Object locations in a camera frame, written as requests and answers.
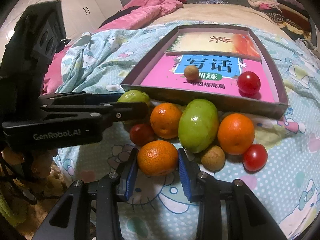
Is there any green mango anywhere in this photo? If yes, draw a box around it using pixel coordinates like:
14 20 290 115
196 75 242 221
178 99 219 154
117 89 150 106

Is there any cherry tomato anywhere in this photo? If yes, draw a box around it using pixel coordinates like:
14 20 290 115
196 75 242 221
237 72 261 95
242 144 268 172
129 124 155 146

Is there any brown longan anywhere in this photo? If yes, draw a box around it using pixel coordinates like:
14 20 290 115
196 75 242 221
200 146 226 171
184 65 199 81

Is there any orange tangerine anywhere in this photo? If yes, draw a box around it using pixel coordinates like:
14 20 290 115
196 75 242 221
217 113 255 155
137 140 179 176
150 103 182 139

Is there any white wardrobe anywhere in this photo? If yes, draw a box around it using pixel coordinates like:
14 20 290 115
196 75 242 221
1 0 105 56

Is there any blue hello kitty quilt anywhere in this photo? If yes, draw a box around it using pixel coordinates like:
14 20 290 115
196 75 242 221
54 21 319 239

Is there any pink quilt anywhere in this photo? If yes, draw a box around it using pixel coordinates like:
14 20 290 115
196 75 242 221
42 0 187 94

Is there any pink workbook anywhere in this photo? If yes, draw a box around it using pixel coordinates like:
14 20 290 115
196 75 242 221
140 55 278 102

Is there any beige bed blanket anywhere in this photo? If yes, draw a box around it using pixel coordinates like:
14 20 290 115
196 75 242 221
151 3 291 40

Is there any orange cream book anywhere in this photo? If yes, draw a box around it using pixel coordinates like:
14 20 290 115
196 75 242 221
166 32 261 61

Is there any white crumpled cloth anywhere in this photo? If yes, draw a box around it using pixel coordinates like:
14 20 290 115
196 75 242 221
295 38 319 59

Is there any pile of folded clothes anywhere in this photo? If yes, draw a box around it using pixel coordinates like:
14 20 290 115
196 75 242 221
247 0 312 41

